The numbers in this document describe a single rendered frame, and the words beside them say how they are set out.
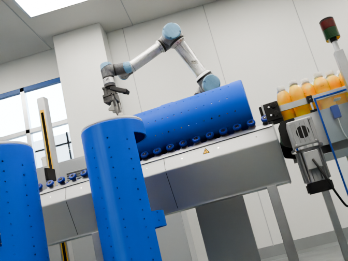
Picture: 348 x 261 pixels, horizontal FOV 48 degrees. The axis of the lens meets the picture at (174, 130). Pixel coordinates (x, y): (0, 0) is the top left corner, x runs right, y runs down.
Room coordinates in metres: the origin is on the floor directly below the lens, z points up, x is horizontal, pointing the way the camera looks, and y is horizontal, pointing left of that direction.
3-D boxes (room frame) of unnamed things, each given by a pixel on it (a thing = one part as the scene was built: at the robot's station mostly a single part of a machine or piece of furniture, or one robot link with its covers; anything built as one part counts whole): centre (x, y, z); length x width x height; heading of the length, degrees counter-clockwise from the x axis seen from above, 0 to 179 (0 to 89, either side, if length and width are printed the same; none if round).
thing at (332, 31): (1.64, -0.79, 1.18); 0.06 x 0.06 x 0.05
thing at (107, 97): (2.31, 0.33, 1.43); 0.09 x 0.08 x 0.12; 77
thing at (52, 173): (2.36, 0.81, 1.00); 0.10 x 0.04 x 0.15; 167
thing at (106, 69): (2.31, 0.32, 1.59); 0.09 x 0.08 x 0.11; 96
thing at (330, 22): (1.64, -0.79, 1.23); 0.06 x 0.06 x 0.04
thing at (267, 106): (1.86, -0.49, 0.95); 0.10 x 0.07 x 0.10; 167
